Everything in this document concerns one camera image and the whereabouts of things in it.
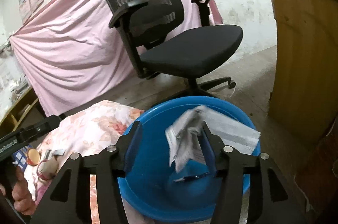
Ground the blue printed box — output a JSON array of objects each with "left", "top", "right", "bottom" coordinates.
[{"left": 13, "top": 146, "right": 33, "bottom": 170}]

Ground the light wooden cabinet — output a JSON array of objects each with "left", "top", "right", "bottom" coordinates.
[{"left": 264, "top": 0, "right": 338, "bottom": 145}]

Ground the red paper cup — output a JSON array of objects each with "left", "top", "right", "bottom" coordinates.
[{"left": 26, "top": 148, "right": 41, "bottom": 166}]

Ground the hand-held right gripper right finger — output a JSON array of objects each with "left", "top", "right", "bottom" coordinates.
[{"left": 202, "top": 121, "right": 308, "bottom": 224}]

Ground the small silver packet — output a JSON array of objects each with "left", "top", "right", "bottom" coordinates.
[{"left": 44, "top": 149, "right": 66, "bottom": 160}]

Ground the floral blanket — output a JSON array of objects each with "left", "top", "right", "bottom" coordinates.
[{"left": 26, "top": 100, "right": 148, "bottom": 224}]

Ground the person's left hand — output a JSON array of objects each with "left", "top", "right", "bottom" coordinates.
[{"left": 0, "top": 166, "right": 36, "bottom": 216}]

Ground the white paper packet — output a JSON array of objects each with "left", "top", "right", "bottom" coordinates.
[{"left": 165, "top": 105, "right": 261, "bottom": 172}]

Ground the low wooden shelf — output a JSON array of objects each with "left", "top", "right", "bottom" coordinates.
[{"left": 0, "top": 87, "right": 40, "bottom": 132}]

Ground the black pen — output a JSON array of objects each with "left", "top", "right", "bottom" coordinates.
[{"left": 173, "top": 172, "right": 210, "bottom": 183}]

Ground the dark wooden furniture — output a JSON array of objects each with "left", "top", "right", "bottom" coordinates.
[{"left": 298, "top": 118, "right": 338, "bottom": 214}]

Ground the pile of small clutter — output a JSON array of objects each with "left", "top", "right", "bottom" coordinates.
[{"left": 0, "top": 39, "right": 32, "bottom": 98}]

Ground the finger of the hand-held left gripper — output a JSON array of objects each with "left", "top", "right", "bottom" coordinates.
[{"left": 29, "top": 113, "right": 66, "bottom": 136}]

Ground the black office chair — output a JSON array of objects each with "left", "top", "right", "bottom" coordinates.
[{"left": 98, "top": 0, "right": 243, "bottom": 99}]

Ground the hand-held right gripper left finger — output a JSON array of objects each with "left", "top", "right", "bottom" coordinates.
[{"left": 30, "top": 120, "right": 144, "bottom": 224}]

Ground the crumpled beige ball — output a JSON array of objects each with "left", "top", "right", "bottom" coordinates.
[{"left": 37, "top": 157, "right": 59, "bottom": 182}]

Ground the pink hanging cloth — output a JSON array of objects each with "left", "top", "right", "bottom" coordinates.
[{"left": 9, "top": 0, "right": 224, "bottom": 117}]

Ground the blue plastic basin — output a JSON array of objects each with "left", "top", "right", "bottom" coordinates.
[{"left": 117, "top": 97, "right": 262, "bottom": 222}]

